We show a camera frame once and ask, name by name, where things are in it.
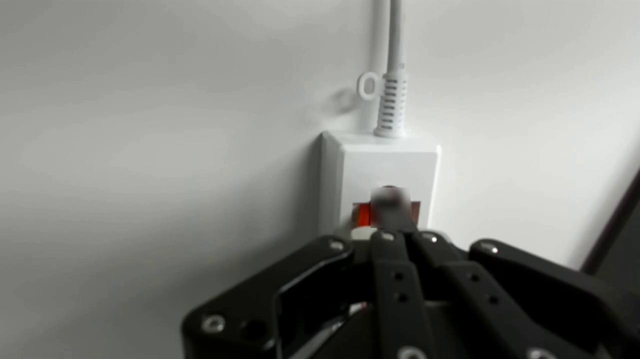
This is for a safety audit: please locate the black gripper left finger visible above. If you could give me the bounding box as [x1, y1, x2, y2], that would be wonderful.
[180, 193, 437, 359]

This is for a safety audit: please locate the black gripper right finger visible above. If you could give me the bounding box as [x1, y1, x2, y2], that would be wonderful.
[390, 197, 640, 359]

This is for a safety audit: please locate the white extension cord power strip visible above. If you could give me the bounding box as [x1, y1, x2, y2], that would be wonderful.
[319, 129, 444, 255]

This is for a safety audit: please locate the white power strip cable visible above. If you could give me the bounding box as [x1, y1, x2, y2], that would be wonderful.
[356, 0, 411, 139]

